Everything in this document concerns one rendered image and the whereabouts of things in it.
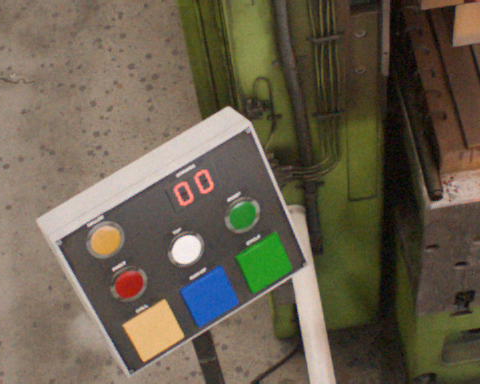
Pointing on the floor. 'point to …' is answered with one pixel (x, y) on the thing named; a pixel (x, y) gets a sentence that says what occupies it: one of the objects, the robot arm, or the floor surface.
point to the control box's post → (204, 349)
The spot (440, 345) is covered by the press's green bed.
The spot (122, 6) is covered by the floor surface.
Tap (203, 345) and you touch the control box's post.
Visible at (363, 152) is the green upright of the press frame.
